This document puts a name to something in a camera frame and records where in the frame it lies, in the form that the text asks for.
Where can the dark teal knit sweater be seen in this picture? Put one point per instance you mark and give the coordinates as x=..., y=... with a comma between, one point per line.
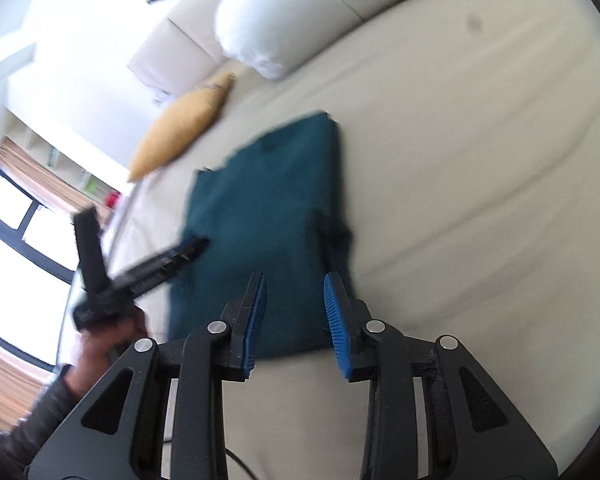
x=265, y=200

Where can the yellow cushion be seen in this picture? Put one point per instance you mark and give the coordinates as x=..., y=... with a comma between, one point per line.
x=180, y=127

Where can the tan curtain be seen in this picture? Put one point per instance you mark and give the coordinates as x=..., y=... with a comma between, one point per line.
x=50, y=180
x=5, y=380

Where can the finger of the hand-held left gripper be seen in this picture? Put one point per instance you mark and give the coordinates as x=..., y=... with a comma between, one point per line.
x=160, y=267
x=90, y=245

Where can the red shelf item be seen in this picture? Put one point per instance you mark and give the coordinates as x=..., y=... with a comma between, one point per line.
x=113, y=199

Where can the black framed window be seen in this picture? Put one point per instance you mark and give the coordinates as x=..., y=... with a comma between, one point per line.
x=5, y=270

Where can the wall socket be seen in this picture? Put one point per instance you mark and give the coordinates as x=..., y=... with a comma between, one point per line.
x=162, y=96

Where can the person's left hand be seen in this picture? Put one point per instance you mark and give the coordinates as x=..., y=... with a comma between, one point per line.
x=102, y=352

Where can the green shelf item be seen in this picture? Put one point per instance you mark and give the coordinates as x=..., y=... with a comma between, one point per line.
x=92, y=182

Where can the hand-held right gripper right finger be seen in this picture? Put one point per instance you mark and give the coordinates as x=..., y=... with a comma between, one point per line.
x=337, y=325

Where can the beige padded headboard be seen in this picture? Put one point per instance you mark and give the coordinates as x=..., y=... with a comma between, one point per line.
x=180, y=45

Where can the person's left forearm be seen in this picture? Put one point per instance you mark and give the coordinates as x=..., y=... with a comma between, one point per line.
x=35, y=420

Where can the white wall shelf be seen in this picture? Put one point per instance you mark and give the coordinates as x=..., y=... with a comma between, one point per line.
x=65, y=160

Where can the bed with beige sheet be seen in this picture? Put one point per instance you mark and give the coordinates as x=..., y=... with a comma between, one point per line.
x=480, y=160

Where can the large white pillow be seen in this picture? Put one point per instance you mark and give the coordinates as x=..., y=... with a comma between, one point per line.
x=300, y=15

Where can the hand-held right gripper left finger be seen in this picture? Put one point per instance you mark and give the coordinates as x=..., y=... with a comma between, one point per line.
x=254, y=330

